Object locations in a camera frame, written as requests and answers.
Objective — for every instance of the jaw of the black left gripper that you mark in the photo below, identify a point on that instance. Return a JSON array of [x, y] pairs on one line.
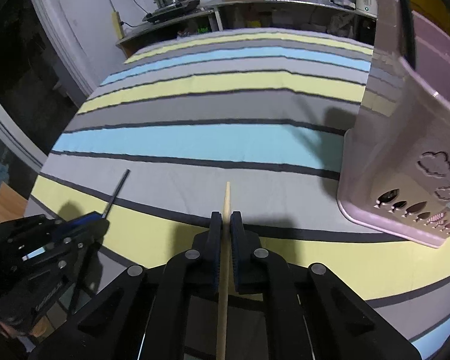
[[81, 230]]

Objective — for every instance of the black induction cooker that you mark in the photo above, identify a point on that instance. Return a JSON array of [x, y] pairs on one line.
[[173, 11]]

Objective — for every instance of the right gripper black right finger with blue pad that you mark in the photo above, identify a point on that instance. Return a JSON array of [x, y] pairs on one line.
[[238, 239]]

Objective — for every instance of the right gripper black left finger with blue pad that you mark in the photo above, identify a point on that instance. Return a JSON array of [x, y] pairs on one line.
[[213, 249]]

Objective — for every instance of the black chopstick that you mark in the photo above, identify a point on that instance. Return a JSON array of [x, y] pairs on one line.
[[408, 32], [80, 284]]

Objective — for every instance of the low wooden side table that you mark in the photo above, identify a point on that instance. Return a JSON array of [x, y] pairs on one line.
[[200, 22]]

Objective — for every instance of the metal kitchen shelf table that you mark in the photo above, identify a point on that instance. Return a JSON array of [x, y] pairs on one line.
[[305, 15]]

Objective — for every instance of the person's left hand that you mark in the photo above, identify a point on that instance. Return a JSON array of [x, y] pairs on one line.
[[10, 332]]

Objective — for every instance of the striped tablecloth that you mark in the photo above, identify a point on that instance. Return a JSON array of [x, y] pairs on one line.
[[266, 109]]

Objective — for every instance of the black chopstick in holder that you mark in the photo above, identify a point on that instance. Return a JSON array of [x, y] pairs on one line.
[[408, 32]]

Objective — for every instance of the wooden chopstick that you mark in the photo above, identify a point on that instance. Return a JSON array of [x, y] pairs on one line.
[[223, 285]]

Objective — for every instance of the pink plastic utensil holder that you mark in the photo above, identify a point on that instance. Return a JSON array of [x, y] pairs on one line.
[[395, 174]]

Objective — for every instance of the white power strip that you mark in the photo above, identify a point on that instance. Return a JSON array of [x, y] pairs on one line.
[[117, 24]]

